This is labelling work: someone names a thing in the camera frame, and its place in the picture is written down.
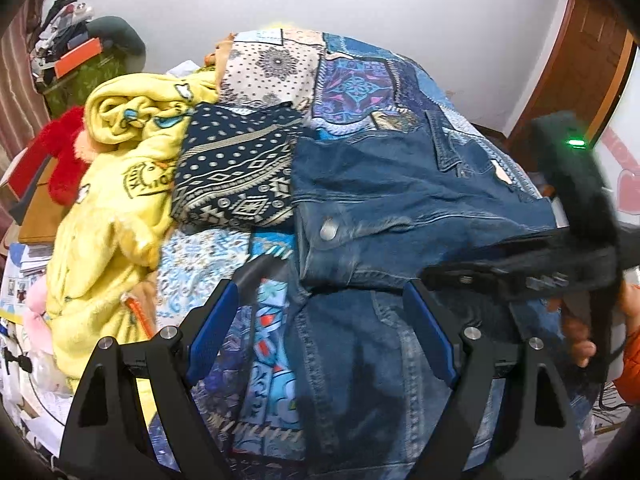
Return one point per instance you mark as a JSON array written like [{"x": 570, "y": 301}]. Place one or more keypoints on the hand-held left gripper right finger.
[{"x": 431, "y": 335}]

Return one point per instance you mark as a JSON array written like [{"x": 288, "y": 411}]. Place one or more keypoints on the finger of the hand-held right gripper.
[{"x": 500, "y": 272}]

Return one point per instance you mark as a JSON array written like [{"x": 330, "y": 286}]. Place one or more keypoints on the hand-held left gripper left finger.
[{"x": 212, "y": 332}]

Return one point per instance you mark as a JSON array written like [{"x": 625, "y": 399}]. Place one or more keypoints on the blue denim jeans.
[{"x": 400, "y": 195}]

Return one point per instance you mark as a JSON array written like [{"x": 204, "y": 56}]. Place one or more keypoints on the person's right forearm orange sleeve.
[{"x": 631, "y": 367}]

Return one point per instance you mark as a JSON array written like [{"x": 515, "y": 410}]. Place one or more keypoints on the pile of mixed clothes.
[{"x": 60, "y": 25}]

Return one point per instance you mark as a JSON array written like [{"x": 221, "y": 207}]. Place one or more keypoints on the person's right hand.
[{"x": 577, "y": 337}]

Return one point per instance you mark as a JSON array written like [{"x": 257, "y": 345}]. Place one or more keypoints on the brown wooden door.
[{"x": 585, "y": 55}]

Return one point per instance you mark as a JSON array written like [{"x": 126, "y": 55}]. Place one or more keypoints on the yellow fleece cartoon blanket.
[{"x": 115, "y": 225}]

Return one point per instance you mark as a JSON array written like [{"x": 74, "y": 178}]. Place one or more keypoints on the folded navy patterned garment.
[{"x": 235, "y": 170}]

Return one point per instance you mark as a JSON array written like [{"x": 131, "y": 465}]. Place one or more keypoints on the pink plush toy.
[{"x": 39, "y": 317}]

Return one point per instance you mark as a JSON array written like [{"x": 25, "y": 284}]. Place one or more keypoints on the stack of papers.
[{"x": 22, "y": 270}]

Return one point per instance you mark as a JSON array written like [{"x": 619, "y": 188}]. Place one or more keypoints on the brown cardboard box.
[{"x": 42, "y": 215}]

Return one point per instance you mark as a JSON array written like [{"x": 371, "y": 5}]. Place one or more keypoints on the red plush toy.
[{"x": 62, "y": 160}]

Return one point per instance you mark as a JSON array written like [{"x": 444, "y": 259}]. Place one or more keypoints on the patchwork printed bed sheet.
[{"x": 350, "y": 80}]

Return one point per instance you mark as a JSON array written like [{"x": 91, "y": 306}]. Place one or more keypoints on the orange cloth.
[{"x": 220, "y": 52}]

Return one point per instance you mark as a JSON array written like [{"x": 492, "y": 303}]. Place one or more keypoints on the green patterned bag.
[{"x": 80, "y": 82}]

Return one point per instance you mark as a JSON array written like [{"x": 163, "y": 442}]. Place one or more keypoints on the orange box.
[{"x": 77, "y": 57}]

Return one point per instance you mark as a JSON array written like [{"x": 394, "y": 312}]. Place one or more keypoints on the dark grey cushion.
[{"x": 122, "y": 35}]

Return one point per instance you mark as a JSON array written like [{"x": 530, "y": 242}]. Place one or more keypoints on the striped brown curtain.
[{"x": 20, "y": 75}]

